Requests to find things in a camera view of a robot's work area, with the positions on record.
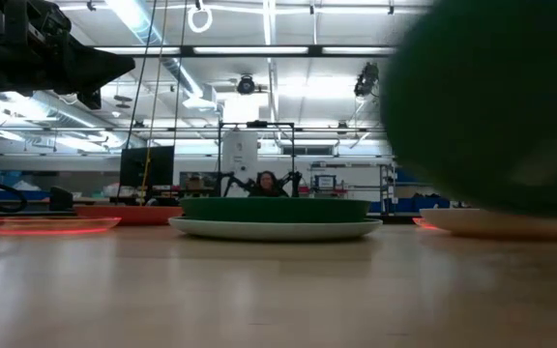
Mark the white cabinet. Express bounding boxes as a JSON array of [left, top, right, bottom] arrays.
[[221, 130, 259, 184]]

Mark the blue storage bin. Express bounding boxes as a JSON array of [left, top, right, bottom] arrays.
[[394, 194, 452, 214]]

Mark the yellow hanging cable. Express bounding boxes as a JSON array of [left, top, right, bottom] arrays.
[[139, 0, 169, 207]]

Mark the white hanging ring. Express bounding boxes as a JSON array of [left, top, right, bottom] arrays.
[[187, 3, 214, 34]]

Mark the person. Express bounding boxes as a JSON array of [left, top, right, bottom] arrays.
[[248, 170, 289, 198]]

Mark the black computer monitor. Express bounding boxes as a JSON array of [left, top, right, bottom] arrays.
[[119, 145, 176, 189]]

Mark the white plastic plate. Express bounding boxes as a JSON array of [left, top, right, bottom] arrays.
[[168, 216, 384, 242]]

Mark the opaque orange plastic plate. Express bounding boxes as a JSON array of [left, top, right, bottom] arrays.
[[73, 205, 184, 227]]

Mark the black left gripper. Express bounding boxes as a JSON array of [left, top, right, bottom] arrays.
[[0, 0, 136, 96]]

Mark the transparent orange plastic plate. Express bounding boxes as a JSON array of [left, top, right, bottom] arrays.
[[412, 217, 442, 231], [0, 216, 123, 237]]

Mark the dark green plastic plate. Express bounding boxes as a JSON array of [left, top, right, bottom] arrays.
[[180, 196, 371, 224], [381, 0, 557, 218]]

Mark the black ceiling device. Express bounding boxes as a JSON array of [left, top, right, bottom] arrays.
[[353, 62, 381, 98]]

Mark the black overhead camera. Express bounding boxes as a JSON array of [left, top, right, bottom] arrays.
[[236, 73, 257, 96]]

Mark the black block on table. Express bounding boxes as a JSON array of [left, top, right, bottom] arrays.
[[48, 186, 74, 212]]

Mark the metal storage shelf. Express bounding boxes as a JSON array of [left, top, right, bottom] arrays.
[[308, 161, 396, 205]]

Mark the black background rig frame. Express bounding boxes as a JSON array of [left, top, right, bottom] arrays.
[[217, 120, 304, 198]]

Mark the black hanging cable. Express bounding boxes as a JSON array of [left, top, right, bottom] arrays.
[[125, 0, 159, 151], [171, 0, 189, 149]]

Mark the black overhead light beam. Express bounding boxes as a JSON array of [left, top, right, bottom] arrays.
[[84, 43, 398, 59]]

